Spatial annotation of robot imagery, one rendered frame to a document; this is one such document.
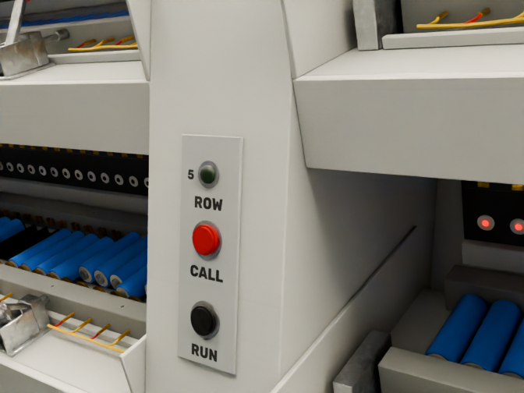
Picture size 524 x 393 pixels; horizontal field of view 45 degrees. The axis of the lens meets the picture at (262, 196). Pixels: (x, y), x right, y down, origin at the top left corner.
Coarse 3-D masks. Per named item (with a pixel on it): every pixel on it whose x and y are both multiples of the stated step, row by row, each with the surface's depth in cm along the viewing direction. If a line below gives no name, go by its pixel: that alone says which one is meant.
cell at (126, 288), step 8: (136, 272) 50; (144, 272) 50; (128, 280) 49; (136, 280) 49; (144, 280) 50; (120, 288) 49; (128, 288) 49; (136, 288) 49; (128, 296) 49; (136, 296) 49
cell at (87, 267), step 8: (120, 240) 56; (128, 240) 57; (136, 240) 57; (112, 248) 55; (120, 248) 56; (96, 256) 54; (104, 256) 54; (112, 256) 55; (80, 264) 53; (88, 264) 53; (96, 264) 54; (80, 272) 53; (88, 272) 53; (88, 280) 54
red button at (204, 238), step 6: (198, 228) 32; (204, 228) 32; (210, 228) 32; (198, 234) 32; (204, 234) 32; (210, 234) 32; (216, 234) 32; (198, 240) 33; (204, 240) 32; (210, 240) 32; (216, 240) 32; (198, 246) 33; (204, 246) 32; (210, 246) 32; (216, 246) 32; (198, 252) 33; (204, 252) 32; (210, 252) 32
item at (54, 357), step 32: (32, 192) 70; (64, 192) 67; (96, 192) 63; (0, 352) 47; (32, 352) 46; (64, 352) 45; (96, 352) 45; (128, 352) 35; (0, 384) 47; (32, 384) 44; (64, 384) 42; (96, 384) 41; (128, 384) 36
